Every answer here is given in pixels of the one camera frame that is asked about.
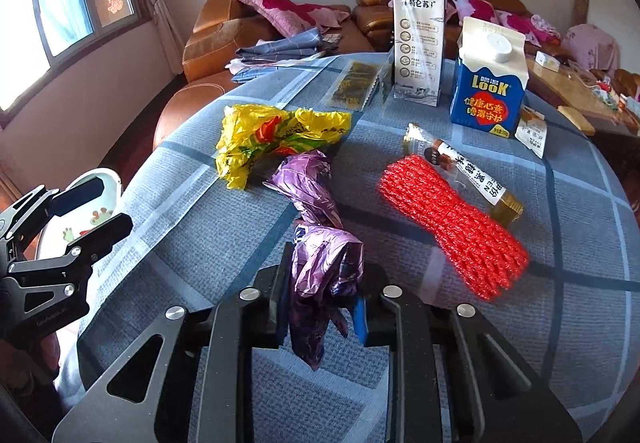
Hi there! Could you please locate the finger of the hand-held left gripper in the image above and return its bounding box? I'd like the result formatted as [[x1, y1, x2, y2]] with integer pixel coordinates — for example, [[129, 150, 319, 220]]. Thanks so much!
[[0, 176, 106, 244], [7, 212, 135, 277]]

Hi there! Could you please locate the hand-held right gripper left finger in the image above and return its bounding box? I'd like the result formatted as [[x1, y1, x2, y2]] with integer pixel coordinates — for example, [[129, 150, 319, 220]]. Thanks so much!
[[57, 243, 296, 443]]

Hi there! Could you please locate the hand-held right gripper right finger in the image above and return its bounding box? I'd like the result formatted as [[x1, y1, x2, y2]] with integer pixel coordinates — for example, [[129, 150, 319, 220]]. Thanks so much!
[[350, 265, 583, 443]]

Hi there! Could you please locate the pale cartoon print trash bin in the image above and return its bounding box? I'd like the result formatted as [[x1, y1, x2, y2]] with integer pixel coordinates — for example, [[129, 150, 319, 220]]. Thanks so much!
[[37, 167, 123, 259]]

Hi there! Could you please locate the purple plastic bag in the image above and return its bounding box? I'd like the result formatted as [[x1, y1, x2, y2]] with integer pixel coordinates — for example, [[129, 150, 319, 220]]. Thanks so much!
[[262, 149, 366, 371]]

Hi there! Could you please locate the blue plaid tablecloth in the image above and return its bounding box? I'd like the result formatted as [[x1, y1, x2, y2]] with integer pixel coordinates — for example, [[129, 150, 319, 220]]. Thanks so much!
[[55, 50, 640, 443]]

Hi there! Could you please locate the red foam net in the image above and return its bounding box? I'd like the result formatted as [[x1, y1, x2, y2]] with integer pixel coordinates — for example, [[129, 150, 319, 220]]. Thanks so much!
[[377, 153, 531, 301]]

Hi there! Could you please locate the yellow printed plastic bag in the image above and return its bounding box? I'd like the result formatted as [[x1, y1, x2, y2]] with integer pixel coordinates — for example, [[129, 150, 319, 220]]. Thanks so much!
[[215, 104, 353, 190]]

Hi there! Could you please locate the clear gold snack packet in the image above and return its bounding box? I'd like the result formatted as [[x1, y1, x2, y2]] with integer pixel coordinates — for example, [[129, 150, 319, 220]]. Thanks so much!
[[402, 122, 525, 226]]

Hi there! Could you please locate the window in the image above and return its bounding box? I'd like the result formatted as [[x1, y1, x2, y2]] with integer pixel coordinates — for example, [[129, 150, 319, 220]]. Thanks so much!
[[0, 0, 148, 113]]

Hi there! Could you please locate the brown leather chaise sofa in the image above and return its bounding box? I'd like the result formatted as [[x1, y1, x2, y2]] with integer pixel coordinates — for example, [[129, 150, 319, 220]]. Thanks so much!
[[152, 0, 376, 149]]

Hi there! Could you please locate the folded white patterned cloth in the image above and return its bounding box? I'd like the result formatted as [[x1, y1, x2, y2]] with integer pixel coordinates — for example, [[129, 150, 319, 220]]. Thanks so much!
[[225, 56, 321, 84]]

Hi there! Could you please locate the clear seaweed packet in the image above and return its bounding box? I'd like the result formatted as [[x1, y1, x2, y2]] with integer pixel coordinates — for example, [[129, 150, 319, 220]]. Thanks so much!
[[325, 60, 381, 111]]

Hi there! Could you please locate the small white sachet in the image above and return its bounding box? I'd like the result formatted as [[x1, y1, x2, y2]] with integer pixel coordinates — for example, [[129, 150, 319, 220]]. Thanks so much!
[[515, 106, 548, 159]]

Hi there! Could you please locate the folded blue plaid bedsheet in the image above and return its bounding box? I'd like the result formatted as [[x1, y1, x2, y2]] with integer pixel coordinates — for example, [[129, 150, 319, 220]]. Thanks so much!
[[235, 27, 323, 62]]

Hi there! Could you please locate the large blue white carton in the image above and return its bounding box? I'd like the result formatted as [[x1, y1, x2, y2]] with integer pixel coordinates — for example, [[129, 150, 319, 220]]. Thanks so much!
[[449, 16, 530, 140]]

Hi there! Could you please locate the tall white milk carton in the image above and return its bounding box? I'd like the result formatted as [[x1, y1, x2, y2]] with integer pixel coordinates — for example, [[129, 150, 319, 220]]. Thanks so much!
[[390, 0, 447, 106]]

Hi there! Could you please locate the pink flower pillow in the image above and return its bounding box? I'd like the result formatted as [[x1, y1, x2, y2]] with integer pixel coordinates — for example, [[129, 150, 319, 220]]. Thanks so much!
[[492, 9, 536, 42], [447, 0, 501, 26], [237, 0, 351, 39]]

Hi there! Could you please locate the tan flat box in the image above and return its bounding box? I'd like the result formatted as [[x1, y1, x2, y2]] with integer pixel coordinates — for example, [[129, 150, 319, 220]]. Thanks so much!
[[557, 106, 596, 134]]

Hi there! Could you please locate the wooden coffee table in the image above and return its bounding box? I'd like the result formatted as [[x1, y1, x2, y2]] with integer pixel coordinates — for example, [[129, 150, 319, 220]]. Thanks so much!
[[525, 56, 640, 149]]

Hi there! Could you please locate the small white box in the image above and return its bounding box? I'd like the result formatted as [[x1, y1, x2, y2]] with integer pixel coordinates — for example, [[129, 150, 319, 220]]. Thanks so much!
[[534, 52, 561, 74]]

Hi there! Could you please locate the pink cloth cover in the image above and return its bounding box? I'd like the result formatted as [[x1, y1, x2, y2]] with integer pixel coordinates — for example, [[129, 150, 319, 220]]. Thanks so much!
[[560, 23, 621, 79]]

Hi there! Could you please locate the brown leather armchair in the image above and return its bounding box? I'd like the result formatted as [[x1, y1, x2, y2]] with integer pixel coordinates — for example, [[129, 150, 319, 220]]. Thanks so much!
[[614, 68, 640, 99]]

